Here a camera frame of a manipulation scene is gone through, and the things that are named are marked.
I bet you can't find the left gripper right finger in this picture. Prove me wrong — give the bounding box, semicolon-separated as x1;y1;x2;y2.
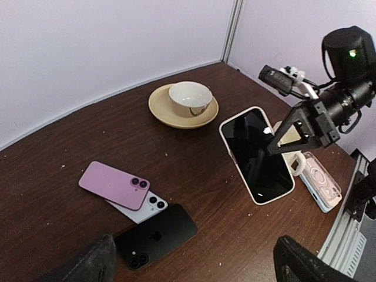
273;235;355;282

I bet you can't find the right aluminium frame post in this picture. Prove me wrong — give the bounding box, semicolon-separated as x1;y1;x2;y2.
220;0;245;63

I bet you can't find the light blue smartphone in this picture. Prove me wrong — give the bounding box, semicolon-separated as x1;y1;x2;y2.
107;191;168;224

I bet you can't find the black smartphone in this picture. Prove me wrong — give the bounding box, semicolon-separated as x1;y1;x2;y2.
219;106;296;206

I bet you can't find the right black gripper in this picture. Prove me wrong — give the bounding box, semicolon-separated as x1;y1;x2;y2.
266;26;375;155

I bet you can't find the white ceramic bowl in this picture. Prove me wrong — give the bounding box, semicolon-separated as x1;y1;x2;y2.
168;81;213;118

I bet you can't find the cream ceramic mug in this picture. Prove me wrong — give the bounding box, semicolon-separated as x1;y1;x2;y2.
278;126;306;177

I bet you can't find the aluminium front rail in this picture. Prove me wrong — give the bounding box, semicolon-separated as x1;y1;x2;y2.
317;150;369;278

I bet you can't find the light blue phone case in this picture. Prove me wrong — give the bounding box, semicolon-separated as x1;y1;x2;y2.
299;174;335;213

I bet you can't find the beige ceramic saucer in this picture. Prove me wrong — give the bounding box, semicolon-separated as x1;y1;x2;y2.
148;83;219;129

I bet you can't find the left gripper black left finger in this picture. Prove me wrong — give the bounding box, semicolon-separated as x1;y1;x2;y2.
38;234;116;281

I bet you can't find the purple smartphone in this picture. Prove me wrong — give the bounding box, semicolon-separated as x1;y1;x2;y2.
78;161;150;211

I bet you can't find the pink phone case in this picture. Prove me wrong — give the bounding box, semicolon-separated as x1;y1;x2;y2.
307;177;343;208

